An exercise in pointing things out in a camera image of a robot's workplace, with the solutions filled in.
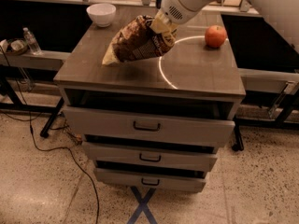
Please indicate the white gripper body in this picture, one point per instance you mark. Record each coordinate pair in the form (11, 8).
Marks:
(175, 4)

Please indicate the brown chip bag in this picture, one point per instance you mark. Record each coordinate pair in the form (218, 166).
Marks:
(143, 38)

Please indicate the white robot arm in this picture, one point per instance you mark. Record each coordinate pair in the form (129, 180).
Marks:
(282, 15)

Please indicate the orange apple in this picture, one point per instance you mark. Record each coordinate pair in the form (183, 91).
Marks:
(215, 36)

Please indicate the white bowl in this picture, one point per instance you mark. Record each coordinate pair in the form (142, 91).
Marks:
(102, 14)

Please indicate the grey drawer cabinet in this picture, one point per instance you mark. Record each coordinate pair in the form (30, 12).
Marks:
(189, 81)

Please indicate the top drawer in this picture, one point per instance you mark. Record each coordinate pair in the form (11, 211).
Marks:
(176, 130)

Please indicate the drawer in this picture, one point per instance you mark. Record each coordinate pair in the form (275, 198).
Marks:
(176, 130)
(109, 176)
(150, 157)

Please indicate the grey side bench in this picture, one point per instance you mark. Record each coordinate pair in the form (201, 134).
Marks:
(47, 60)

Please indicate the clear plastic water bottle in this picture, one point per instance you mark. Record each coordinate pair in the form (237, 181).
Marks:
(31, 41)

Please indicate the middle drawer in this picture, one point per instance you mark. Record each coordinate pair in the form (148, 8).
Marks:
(150, 157)

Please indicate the small bowl on bench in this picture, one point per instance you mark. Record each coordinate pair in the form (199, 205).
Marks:
(16, 47)

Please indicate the bottom drawer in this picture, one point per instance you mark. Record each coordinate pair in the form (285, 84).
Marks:
(109, 176)

